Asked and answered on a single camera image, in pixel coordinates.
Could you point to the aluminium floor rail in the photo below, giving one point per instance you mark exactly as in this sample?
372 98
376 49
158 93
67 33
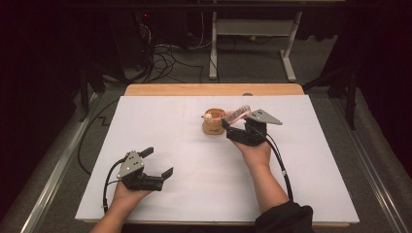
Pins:
372 187
56 176

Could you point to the wooden table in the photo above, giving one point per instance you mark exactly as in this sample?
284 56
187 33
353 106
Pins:
210 89

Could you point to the brown holder cup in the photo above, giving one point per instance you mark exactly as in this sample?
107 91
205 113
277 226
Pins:
212 129

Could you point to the person's left hand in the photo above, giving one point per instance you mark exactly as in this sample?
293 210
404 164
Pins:
128 199

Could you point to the white metal desk frame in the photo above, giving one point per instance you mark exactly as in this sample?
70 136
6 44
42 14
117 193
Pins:
252 27

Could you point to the small yellow ball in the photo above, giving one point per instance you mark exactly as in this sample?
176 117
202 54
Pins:
252 38

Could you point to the white board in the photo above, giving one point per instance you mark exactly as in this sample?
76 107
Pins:
194 168

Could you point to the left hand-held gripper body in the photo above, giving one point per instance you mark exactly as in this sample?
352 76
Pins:
137 181

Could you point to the black metal stand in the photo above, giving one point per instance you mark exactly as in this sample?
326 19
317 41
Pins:
85 97
351 97

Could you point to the person's right hand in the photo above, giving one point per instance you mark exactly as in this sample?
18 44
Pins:
257 157

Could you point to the person's black sleeve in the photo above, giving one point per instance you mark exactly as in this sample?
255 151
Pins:
285 220

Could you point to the black computer tower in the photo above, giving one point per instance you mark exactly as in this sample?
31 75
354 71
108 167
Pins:
142 35

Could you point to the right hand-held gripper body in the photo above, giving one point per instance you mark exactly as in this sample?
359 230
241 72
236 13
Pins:
254 134

